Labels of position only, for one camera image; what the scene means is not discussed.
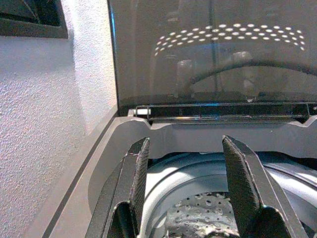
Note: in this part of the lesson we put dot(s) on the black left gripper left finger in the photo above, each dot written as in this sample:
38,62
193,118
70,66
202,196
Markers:
123,188

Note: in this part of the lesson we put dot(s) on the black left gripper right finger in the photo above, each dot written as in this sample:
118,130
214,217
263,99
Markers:
247,188

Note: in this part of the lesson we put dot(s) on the grey top-load washing machine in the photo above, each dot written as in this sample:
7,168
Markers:
104,158

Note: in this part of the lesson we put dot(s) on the perforated steel washer drum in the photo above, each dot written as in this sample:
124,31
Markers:
198,213

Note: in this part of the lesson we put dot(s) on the dark tinted washer lid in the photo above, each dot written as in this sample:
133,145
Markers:
173,62

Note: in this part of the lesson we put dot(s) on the dark window frame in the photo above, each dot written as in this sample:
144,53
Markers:
29,27

